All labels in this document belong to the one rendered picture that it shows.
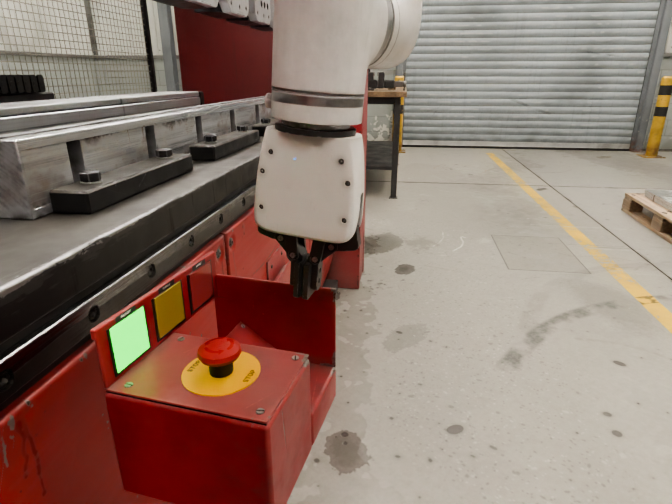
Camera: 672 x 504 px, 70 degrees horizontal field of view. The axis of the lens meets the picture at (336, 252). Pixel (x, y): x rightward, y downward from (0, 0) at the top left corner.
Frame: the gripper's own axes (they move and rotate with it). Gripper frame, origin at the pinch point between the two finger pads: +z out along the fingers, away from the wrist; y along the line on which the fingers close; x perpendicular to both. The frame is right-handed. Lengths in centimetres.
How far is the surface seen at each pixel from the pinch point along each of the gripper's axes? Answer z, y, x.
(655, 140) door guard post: 41, 245, 681
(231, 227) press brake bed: 10.0, -26.8, 34.7
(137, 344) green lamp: 5.3, -12.8, -10.7
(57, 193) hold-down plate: -3.0, -34.1, 3.0
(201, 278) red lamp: 3.4, -13.0, 1.1
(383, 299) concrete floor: 86, -13, 166
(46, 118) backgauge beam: -6, -66, 34
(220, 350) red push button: 3.7, -4.1, -10.6
